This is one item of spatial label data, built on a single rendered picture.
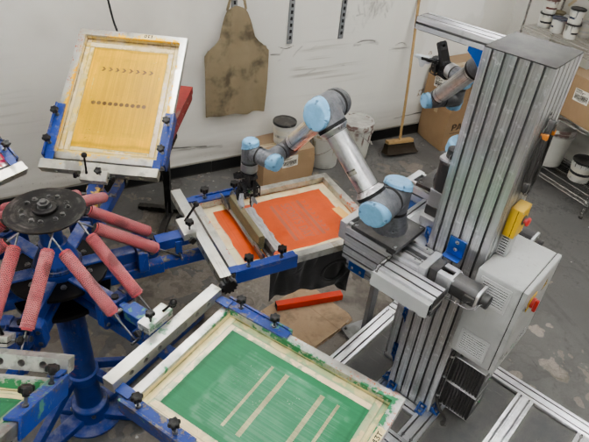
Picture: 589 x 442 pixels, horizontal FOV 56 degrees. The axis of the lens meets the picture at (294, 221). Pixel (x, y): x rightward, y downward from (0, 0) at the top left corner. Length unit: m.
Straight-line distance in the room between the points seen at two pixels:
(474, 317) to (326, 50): 3.06
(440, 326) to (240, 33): 2.74
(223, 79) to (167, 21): 0.61
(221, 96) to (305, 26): 0.89
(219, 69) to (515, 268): 2.87
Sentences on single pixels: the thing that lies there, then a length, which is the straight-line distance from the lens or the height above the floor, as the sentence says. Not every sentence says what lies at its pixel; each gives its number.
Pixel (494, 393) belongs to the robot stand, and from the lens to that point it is 3.27.
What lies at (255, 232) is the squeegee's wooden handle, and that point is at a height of 1.06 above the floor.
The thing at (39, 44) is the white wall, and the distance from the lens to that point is 4.17.
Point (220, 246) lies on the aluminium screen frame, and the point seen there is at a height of 0.99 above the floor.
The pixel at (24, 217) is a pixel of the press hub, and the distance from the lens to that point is 2.31.
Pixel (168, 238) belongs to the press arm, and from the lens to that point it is 2.52.
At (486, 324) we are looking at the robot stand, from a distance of 2.43.
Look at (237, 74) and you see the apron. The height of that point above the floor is 0.88.
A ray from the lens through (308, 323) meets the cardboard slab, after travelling 3.56.
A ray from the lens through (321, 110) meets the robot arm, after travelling 2.02.
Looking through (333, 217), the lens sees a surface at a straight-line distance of 2.84.
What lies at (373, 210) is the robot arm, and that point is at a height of 1.45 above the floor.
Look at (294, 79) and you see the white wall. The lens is 4.86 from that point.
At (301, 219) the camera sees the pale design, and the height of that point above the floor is 0.95.
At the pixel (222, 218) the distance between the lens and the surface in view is 2.77.
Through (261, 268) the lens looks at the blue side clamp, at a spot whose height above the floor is 0.99.
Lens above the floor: 2.62
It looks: 37 degrees down
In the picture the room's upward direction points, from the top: 6 degrees clockwise
